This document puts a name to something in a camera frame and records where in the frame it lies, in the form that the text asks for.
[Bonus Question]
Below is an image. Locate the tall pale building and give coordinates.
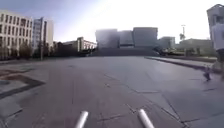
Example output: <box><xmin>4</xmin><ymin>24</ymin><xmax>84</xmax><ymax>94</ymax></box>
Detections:
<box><xmin>32</xmin><ymin>17</ymin><xmax>55</xmax><ymax>52</ymax></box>

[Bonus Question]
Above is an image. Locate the low wide building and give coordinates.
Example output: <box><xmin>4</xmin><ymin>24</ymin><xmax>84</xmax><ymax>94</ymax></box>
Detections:
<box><xmin>175</xmin><ymin>38</ymin><xmax>215</xmax><ymax>56</ymax></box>

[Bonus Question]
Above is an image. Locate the raised kerb strip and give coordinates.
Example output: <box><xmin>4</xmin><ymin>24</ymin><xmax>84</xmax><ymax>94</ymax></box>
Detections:
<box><xmin>144</xmin><ymin>55</ymin><xmax>216</xmax><ymax>71</ymax></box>

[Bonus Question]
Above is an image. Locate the row of trees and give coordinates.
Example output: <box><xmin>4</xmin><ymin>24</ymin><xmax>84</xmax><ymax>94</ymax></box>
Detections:
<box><xmin>0</xmin><ymin>40</ymin><xmax>56</xmax><ymax>61</ymax></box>

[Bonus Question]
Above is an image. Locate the low pale building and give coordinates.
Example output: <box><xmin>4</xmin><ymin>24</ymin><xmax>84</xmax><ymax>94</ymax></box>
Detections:
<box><xmin>62</xmin><ymin>36</ymin><xmax>98</xmax><ymax>55</ymax></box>

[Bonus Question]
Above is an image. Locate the grey paved plaza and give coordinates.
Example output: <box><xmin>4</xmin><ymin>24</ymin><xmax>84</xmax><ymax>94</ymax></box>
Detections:
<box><xmin>0</xmin><ymin>55</ymin><xmax>224</xmax><ymax>128</ymax></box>

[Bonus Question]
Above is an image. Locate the small grey building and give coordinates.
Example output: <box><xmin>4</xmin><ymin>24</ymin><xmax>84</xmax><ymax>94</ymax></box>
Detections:
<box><xmin>157</xmin><ymin>36</ymin><xmax>176</xmax><ymax>51</ymax></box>

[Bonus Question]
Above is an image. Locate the pole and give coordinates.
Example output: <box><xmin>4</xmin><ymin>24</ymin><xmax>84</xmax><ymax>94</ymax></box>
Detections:
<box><xmin>180</xmin><ymin>24</ymin><xmax>187</xmax><ymax>42</ymax></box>

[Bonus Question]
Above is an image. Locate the large grey block building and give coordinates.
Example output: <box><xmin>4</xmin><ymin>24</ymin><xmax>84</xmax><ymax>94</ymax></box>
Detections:
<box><xmin>94</xmin><ymin>26</ymin><xmax>159</xmax><ymax>57</ymax></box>

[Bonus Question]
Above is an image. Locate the person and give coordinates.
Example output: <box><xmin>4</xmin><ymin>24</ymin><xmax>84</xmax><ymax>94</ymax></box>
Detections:
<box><xmin>202</xmin><ymin>22</ymin><xmax>224</xmax><ymax>82</ymax></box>

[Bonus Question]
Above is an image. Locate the pale building with window grid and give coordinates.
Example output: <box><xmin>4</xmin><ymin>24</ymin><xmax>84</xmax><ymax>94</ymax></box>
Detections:
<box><xmin>0</xmin><ymin>9</ymin><xmax>34</xmax><ymax>58</ymax></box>

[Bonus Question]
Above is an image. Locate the robot's own part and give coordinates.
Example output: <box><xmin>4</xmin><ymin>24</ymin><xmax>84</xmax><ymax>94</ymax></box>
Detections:
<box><xmin>74</xmin><ymin>110</ymin><xmax>90</xmax><ymax>128</ymax></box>
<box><xmin>137</xmin><ymin>108</ymin><xmax>156</xmax><ymax>128</ymax></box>

